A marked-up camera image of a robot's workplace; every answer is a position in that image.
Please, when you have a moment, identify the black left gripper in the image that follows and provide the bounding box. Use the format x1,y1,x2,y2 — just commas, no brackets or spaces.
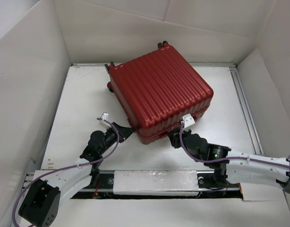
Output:
98,122,135,155

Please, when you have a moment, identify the red hard-shell suitcase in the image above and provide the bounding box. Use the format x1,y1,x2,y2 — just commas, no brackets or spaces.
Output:
105,41,214,144

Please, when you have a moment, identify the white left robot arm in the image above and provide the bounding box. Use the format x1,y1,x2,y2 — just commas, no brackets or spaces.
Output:
13,120,135,227

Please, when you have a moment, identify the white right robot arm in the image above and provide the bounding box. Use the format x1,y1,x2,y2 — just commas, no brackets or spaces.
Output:
168,128,290,194

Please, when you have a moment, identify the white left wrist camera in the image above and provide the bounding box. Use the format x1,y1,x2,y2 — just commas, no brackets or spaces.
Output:
97,113,111,130

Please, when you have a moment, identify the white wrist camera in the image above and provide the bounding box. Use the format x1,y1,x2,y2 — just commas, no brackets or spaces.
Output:
97,113,111,130
180,113,196,131

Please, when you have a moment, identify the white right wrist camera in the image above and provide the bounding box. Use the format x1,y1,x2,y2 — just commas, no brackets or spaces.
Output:
180,113,196,131

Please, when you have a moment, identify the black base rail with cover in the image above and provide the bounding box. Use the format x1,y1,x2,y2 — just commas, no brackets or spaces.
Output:
73,170,243,200

